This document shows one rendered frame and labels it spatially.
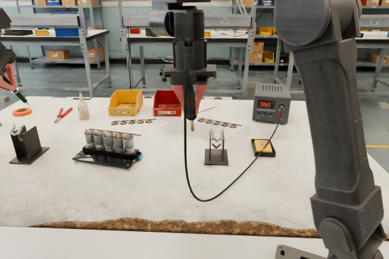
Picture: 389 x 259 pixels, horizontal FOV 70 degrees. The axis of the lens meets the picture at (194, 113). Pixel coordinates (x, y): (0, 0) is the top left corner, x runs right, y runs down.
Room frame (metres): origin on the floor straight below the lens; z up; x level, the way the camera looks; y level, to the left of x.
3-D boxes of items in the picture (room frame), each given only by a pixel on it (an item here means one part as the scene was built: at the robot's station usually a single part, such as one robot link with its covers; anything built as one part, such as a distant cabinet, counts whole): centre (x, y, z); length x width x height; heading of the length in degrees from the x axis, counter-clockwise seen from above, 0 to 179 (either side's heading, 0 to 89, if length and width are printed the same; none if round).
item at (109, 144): (0.63, 0.22, 0.79); 0.02 x 0.02 x 0.05
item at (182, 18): (0.54, 0.01, 1.09); 0.07 x 0.06 x 0.07; 40
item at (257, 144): (0.66, -0.19, 0.76); 0.07 x 0.05 x 0.02; 178
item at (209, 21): (2.93, 0.08, 0.90); 1.30 x 0.06 x 0.12; 87
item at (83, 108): (0.88, 0.38, 0.80); 0.03 x 0.03 x 0.10
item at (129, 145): (0.62, 0.17, 0.79); 0.02 x 0.02 x 0.05
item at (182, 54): (0.54, 0.01, 1.03); 0.10 x 0.07 x 0.07; 88
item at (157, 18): (0.57, 0.04, 1.12); 0.12 x 0.09 x 0.12; 40
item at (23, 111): (0.92, 0.62, 0.76); 0.06 x 0.06 x 0.01
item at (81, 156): (0.62, 0.23, 0.76); 0.16 x 0.07 x 0.01; 76
